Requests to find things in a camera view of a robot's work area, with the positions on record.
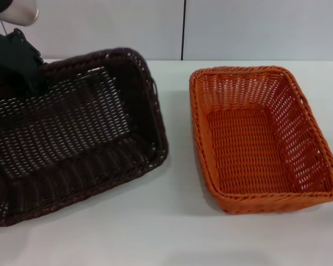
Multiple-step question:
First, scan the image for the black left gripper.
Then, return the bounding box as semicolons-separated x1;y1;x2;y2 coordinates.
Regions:
0;28;50;96

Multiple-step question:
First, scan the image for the dark brown woven basket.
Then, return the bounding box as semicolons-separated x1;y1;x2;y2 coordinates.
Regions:
0;48;169;228

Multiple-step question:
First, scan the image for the orange-yellow woven basket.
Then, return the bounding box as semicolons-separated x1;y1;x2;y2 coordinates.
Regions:
188;65;333;215

